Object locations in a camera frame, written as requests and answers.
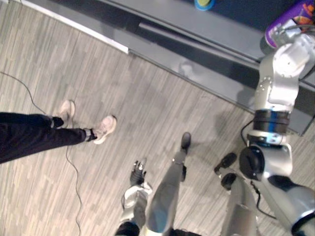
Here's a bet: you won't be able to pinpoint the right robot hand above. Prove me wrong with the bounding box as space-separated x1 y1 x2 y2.
270 19 306 48

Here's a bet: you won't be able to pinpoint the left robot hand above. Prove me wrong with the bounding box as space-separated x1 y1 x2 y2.
129 158 148 187

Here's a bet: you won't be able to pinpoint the purple chips can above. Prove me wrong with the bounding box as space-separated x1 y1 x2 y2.
264 0 315 48

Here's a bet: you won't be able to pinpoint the dark grey shelf unit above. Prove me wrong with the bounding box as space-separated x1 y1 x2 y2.
21 0 315 137

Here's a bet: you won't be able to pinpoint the silver left robot leg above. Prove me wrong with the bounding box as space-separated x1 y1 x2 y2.
145 132 192 235

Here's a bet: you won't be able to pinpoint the silver robot leg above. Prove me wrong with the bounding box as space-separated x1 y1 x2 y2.
213 152 259 236
145 132 192 235

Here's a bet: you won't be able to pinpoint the beige shoe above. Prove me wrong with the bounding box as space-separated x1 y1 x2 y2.
60 99 76 128
93 115 118 145

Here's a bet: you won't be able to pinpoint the blue and green container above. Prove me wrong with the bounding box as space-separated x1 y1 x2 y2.
193 0 217 12

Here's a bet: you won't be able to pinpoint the person's leg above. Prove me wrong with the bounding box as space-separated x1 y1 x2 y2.
0 112 65 132
0 126 98 165

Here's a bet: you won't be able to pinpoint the silver right robot leg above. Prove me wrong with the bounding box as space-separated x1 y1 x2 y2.
213 152 259 236

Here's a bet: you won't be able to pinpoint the thin black floor cable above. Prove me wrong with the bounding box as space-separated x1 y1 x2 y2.
0 71 83 236

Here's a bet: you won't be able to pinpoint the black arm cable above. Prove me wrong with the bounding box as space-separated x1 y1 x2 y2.
240 119 278 220

